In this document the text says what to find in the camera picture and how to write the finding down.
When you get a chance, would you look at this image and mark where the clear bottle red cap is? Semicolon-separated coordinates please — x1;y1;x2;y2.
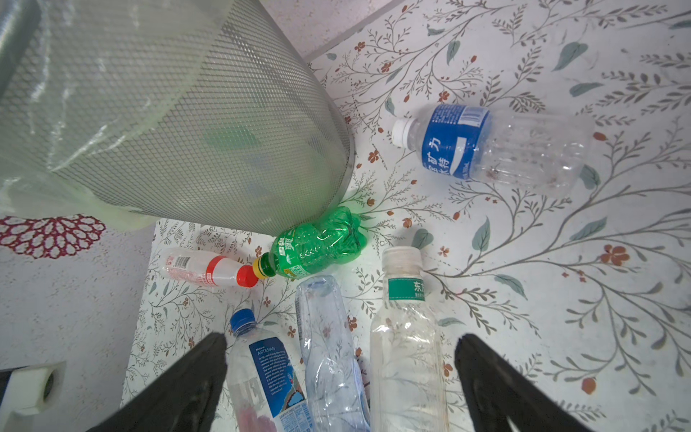
160;248;259;289

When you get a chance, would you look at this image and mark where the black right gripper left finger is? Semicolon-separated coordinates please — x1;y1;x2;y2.
91;333;227;432

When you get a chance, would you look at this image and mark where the clear bottle blue cap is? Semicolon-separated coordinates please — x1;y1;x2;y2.
226;309;315;431

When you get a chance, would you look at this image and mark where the clear bottle blue label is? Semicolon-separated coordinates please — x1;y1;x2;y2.
392;104;595;198

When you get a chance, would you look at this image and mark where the grey bin with liner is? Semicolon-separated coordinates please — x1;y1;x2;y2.
1;1;354;236

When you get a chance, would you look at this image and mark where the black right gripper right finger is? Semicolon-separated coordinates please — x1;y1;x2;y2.
455;334;588;432

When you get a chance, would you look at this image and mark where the green bottle yellow cap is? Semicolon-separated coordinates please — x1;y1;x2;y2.
252;206;367;280

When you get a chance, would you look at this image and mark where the clear crushed water bottle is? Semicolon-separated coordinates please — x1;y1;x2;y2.
295;275;371;431

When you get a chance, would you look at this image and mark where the clear bottle white cap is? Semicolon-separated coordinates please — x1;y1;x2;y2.
369;246;448;431

